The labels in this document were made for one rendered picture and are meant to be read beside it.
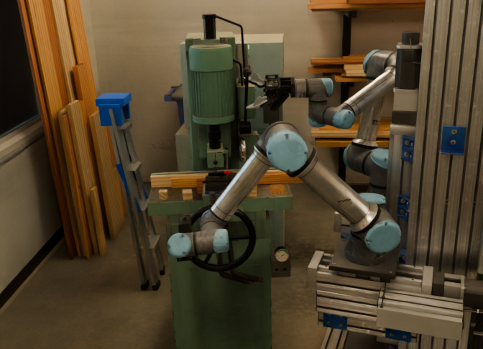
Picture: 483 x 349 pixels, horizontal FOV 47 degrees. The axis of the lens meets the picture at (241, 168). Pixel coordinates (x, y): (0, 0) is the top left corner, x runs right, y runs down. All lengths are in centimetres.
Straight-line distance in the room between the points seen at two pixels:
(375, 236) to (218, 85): 89
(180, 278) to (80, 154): 147
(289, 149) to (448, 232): 75
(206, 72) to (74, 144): 161
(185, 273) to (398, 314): 95
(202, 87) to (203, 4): 246
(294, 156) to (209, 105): 71
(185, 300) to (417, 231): 104
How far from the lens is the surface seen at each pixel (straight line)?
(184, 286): 248
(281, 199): 232
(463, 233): 213
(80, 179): 372
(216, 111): 227
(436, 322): 194
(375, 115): 247
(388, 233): 180
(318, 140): 434
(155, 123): 491
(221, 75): 224
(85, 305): 341
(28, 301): 356
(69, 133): 363
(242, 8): 463
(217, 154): 235
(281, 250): 235
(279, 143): 163
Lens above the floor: 178
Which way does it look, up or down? 19 degrees down
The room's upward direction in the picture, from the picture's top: 2 degrees counter-clockwise
